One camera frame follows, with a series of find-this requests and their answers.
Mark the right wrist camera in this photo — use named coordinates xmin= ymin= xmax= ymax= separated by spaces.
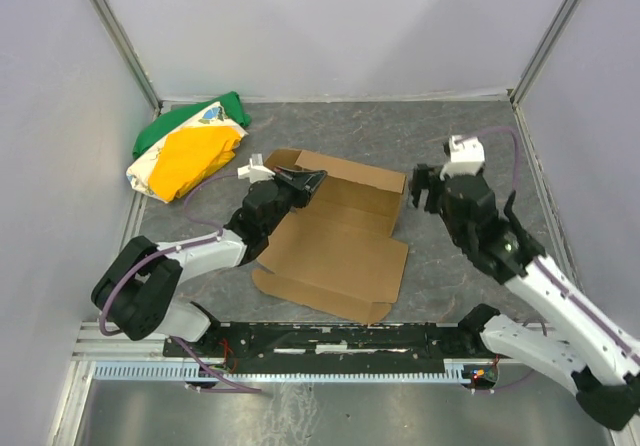
xmin=440 ymin=135 xmax=485 ymax=179

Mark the brown cardboard box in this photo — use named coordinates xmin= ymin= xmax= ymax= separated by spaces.
xmin=252 ymin=149 xmax=409 ymax=324

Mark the light blue slotted cable duct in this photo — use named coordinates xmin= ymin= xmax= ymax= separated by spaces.
xmin=93 ymin=361 xmax=471 ymax=385

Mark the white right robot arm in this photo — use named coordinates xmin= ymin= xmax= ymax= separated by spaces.
xmin=409 ymin=164 xmax=639 ymax=431

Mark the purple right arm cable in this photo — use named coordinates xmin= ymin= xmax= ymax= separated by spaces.
xmin=462 ymin=126 xmax=640 ymax=393

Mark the aluminium frame rail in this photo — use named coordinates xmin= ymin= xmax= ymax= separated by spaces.
xmin=70 ymin=322 xmax=167 ymax=364

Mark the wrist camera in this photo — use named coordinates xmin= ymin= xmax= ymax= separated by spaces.
xmin=440 ymin=135 xmax=485 ymax=179
xmin=237 ymin=153 xmax=275 ymax=184

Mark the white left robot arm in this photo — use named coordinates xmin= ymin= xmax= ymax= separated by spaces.
xmin=91 ymin=166 xmax=327 ymax=343

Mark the green yellow white cloth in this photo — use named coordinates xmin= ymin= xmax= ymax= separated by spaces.
xmin=126 ymin=91 xmax=251 ymax=203

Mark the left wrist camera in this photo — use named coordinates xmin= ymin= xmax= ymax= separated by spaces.
xmin=237 ymin=153 xmax=275 ymax=184

